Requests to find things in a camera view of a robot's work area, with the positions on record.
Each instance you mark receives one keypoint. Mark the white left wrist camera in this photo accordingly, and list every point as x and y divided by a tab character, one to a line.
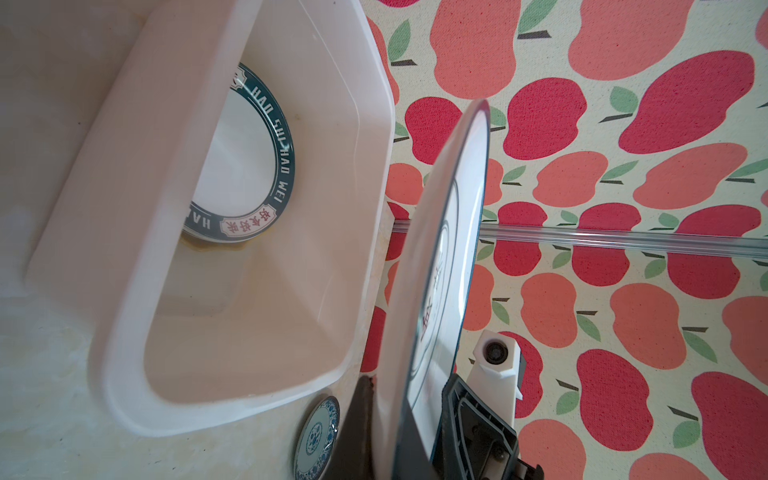
496	376

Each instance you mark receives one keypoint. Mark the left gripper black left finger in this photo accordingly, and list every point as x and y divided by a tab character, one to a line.
351	458

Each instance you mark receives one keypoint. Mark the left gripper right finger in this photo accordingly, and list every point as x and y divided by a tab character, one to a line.
474	442

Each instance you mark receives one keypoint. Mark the left aluminium frame post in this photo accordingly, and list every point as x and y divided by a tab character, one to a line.
645	241

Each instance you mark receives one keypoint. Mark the blue patterned plate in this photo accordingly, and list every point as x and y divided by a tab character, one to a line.
316	440

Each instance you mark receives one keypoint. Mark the white plastic bin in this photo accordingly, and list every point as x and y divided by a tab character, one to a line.
185	339

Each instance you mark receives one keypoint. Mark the white plate green text rim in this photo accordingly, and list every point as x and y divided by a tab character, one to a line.
248	175

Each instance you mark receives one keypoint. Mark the white plate black flower outline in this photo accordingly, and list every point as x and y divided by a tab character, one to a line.
429	297

